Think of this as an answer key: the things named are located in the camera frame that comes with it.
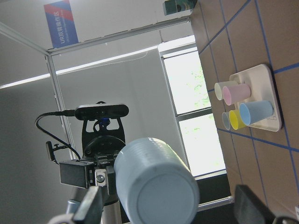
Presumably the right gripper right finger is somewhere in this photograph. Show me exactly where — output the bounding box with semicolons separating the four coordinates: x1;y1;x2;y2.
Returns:
234;185;275;224

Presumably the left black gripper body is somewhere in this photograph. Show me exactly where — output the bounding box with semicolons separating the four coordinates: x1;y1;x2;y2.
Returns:
59;136;125;195

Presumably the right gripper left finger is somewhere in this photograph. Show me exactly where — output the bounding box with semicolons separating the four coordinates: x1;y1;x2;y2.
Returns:
72;186;102;222

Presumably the light blue plastic cup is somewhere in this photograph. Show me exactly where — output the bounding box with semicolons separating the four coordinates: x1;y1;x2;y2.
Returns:
114;138;199;224

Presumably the yellow plastic cup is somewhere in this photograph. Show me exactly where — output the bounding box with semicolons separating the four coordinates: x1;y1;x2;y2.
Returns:
229;110;246;130

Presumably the grey plastic cup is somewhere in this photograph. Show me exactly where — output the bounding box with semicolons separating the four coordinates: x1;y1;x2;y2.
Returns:
222;112;231;130

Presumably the blue cup on tray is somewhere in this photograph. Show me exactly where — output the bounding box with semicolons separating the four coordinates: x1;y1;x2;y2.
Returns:
239;100;274;126

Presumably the pink plastic cup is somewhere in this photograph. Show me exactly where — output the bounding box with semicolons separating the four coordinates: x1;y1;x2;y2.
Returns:
222;84;251;105

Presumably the cream plastic cup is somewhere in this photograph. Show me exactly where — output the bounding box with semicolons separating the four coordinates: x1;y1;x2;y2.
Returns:
214;80;238;100

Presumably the white serving tray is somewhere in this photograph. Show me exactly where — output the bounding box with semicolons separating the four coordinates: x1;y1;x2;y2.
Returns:
229;64;282;132

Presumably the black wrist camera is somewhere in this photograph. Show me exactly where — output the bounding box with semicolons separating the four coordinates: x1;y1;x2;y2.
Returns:
74;104;129;120

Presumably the black camera cable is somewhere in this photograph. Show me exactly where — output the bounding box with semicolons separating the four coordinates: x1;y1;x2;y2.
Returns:
35;110;81;159

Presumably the blue wall sign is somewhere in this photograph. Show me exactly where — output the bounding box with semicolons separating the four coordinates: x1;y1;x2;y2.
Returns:
44;0;79;49

